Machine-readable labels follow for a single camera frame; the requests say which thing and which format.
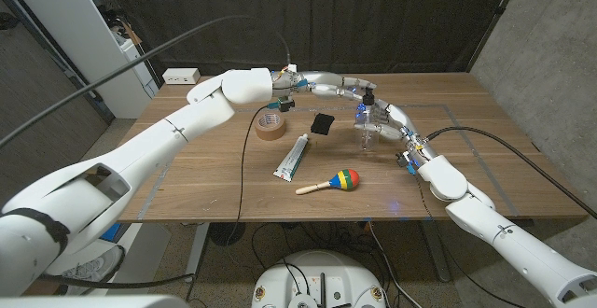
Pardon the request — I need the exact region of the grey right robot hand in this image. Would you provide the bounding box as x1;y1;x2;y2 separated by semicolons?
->
353;100;437;160

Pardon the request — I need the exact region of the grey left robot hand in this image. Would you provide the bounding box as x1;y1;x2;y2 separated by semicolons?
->
270;67;378;106

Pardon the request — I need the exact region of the clear pump dispenser bottle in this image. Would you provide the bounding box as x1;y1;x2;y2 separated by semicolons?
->
356;87;382;153

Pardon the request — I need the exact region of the brown tape roll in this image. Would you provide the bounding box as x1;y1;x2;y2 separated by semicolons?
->
254;111;287;142

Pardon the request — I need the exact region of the colourful wooden maraca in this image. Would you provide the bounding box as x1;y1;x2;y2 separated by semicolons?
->
295;168;361;196

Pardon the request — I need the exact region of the white green toothpaste tube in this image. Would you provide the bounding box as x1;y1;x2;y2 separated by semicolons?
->
272;133;311;182

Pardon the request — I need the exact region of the black square cloth pad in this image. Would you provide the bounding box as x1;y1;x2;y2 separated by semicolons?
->
310;112;336;136

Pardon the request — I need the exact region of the dark curtain backdrop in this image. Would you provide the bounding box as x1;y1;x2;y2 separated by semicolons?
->
103;0;519;77

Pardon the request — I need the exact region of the black curtain stand pole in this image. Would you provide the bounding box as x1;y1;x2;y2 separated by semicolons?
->
465;0;526;74

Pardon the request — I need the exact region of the white power strip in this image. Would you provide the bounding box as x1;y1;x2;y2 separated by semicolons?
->
161;67;201;86

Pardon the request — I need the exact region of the grey table leg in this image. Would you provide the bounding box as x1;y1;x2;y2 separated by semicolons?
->
421;220;452;284
184;222;211;285

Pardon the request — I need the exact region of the white robot torso base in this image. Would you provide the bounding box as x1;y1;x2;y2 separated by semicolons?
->
251;250;387;308

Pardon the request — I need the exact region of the black round floor base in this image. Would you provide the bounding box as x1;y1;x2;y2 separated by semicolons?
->
208;222;247;247

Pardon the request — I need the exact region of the blue floor pad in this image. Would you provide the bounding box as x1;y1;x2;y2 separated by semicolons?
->
100;222;122;243

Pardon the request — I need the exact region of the white cabinet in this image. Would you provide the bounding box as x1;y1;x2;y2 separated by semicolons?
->
2;0;160;119

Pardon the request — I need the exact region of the grey sneaker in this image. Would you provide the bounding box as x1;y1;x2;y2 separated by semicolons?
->
60;245;126;293

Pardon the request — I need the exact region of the white robot body edge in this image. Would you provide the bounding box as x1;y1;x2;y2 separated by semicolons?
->
0;294;190;308

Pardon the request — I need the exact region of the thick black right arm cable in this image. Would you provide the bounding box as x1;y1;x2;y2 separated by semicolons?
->
424;125;597;220

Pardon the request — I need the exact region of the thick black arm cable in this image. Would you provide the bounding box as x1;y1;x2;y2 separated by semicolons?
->
0;14;293;149
424;125;597;220

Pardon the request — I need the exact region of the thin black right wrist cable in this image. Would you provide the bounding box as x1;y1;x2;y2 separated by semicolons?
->
412;172;528;308

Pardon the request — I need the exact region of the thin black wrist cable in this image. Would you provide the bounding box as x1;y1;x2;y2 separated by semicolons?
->
225;104;281;267
412;172;528;308

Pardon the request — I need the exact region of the thin black left wrist cable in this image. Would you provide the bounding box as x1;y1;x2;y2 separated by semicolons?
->
225;104;281;267

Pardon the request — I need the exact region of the black floor cable tangle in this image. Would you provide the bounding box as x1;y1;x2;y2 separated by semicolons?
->
250;222;397;281

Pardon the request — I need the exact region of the grey floor cable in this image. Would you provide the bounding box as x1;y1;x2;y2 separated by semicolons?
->
367;221;423;308

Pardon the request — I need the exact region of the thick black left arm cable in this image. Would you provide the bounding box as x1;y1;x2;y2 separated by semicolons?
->
0;14;293;149

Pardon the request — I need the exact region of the black round wall fixture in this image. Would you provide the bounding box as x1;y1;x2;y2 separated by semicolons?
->
0;11;20;32

